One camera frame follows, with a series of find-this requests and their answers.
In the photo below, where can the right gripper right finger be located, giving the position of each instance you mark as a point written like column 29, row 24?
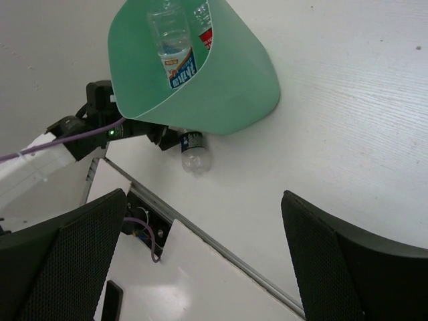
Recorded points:
column 347, row 273

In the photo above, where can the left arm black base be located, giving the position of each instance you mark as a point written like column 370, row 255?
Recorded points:
column 146, row 224

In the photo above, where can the blue white label clear bottle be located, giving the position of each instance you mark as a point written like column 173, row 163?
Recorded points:
column 179, row 67

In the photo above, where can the Pepsi label plastic bottle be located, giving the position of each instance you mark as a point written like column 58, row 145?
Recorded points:
column 195, row 155

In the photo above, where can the red label plastic bottle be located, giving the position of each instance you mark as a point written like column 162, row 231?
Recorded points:
column 201, row 20

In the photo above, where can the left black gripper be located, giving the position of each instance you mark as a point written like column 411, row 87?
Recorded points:
column 101, row 110

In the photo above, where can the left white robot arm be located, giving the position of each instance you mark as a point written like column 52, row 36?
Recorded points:
column 72, row 138

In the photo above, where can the clear plastic bottle white cap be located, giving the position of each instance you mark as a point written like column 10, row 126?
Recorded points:
column 169, row 27

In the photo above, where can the green plastic bin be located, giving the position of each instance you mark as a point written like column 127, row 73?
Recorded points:
column 235, row 84

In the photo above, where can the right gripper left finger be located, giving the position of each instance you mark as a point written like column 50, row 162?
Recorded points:
column 56, row 269

